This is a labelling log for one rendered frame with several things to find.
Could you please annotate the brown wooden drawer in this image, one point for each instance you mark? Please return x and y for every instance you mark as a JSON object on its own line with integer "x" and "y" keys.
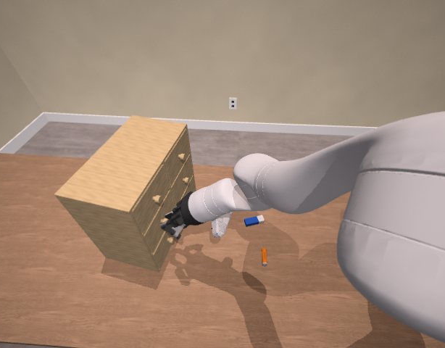
{"x": 182, "y": 180}
{"x": 154, "y": 231}
{"x": 162, "y": 248}
{"x": 151, "y": 198}
{"x": 190, "y": 187}
{"x": 177, "y": 156}

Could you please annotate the small wooden chest of drawers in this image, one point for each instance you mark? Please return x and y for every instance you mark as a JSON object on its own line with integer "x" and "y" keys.
{"x": 102, "y": 193}

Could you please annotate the blue and white eraser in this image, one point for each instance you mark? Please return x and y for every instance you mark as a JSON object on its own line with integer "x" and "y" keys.
{"x": 254, "y": 220}

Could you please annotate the orange aa battery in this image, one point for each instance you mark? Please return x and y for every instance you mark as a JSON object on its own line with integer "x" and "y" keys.
{"x": 264, "y": 256}

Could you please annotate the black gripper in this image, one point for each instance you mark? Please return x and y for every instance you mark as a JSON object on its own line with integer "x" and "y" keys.
{"x": 180, "y": 219}

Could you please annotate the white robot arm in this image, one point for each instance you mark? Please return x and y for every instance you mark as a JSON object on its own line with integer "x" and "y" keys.
{"x": 391, "y": 241}

